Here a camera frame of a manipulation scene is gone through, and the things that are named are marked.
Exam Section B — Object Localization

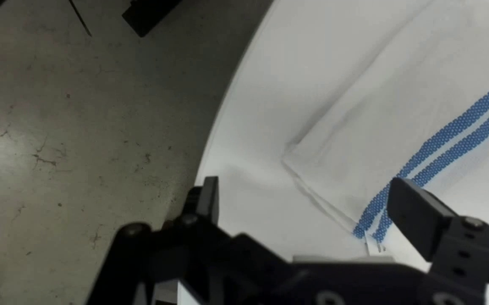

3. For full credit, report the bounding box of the black perforated breadboard table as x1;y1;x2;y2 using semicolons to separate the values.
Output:
121;0;182;40

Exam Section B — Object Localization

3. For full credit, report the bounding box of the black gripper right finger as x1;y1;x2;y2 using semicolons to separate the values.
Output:
387;177;489;305

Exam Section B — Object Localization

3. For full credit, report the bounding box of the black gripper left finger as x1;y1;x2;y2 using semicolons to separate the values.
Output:
84;175;290;305

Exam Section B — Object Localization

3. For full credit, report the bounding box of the white blue-striped tea towel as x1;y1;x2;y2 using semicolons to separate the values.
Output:
280;0;489;268

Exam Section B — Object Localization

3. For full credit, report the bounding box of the round white table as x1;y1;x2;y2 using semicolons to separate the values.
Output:
194;0;489;305

